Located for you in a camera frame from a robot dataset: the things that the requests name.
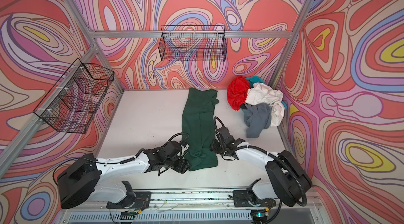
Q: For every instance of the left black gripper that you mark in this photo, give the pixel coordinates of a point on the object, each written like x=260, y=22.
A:
x=183, y=166

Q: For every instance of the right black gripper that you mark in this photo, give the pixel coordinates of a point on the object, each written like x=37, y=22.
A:
x=213, y=146

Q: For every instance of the green t shirt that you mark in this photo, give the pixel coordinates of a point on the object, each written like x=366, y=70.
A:
x=197, y=121

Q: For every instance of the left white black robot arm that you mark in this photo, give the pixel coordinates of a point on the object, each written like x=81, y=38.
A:
x=90, y=179

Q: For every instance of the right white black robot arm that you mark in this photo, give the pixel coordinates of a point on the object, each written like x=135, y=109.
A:
x=287, y=181

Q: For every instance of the grey t shirt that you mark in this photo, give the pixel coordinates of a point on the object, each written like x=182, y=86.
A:
x=257, y=118

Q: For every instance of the red t shirt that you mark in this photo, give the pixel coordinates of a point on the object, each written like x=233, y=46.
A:
x=237, y=92

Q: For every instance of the white t shirt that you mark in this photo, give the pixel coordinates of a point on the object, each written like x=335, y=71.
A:
x=277, y=115

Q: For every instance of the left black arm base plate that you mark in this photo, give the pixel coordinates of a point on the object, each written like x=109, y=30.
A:
x=139, y=200

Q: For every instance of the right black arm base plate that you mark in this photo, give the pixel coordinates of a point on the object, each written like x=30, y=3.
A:
x=246, y=198

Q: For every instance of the aluminium front rail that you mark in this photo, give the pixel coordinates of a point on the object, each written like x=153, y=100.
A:
x=196, y=206

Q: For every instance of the black wire basket back wall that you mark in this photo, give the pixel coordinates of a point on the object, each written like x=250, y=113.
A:
x=193, y=43

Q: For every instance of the black wire basket wall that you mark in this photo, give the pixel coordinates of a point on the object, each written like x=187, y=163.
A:
x=193, y=43
x=83, y=88

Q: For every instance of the black wire basket left wall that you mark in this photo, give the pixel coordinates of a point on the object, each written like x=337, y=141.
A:
x=83, y=88

